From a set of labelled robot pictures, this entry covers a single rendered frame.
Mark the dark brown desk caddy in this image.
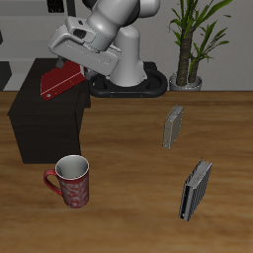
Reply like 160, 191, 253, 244
7, 57, 92, 165

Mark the black striped book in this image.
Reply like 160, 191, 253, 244
178, 157, 213, 222

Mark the red patterned mug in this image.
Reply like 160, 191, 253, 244
42, 154, 91, 210

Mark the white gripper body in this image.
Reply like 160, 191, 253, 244
47, 24, 123, 78

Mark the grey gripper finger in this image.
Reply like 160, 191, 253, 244
84, 67, 99, 81
54, 55, 66, 69

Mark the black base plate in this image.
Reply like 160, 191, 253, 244
88, 61, 169, 99

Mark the grey book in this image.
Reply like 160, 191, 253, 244
161, 104, 185, 150

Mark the red book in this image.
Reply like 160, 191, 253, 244
40, 59, 87, 102

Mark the green pot plant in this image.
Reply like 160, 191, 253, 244
168, 0, 234, 92

